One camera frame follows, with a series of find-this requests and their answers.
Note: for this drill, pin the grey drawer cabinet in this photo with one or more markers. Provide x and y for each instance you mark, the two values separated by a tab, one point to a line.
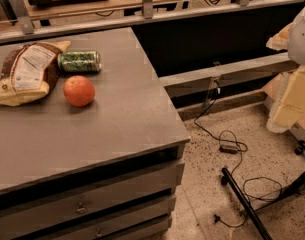
104	172

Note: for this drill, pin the black power adapter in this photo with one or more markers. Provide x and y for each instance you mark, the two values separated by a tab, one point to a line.
228	149

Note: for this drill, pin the brown yellow snack bag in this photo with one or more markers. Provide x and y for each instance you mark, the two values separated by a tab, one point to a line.
30	72

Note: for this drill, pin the grey metal railing frame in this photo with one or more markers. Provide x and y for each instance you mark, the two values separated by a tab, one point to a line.
39	23

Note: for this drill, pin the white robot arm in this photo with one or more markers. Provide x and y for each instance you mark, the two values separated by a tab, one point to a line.
287	90

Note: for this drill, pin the red orange apple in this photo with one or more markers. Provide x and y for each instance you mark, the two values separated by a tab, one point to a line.
78	91

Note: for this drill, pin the green soda can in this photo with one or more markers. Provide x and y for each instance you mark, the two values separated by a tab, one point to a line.
79	61

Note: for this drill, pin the black metal stand base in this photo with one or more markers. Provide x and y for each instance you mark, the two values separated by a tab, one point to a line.
252	204

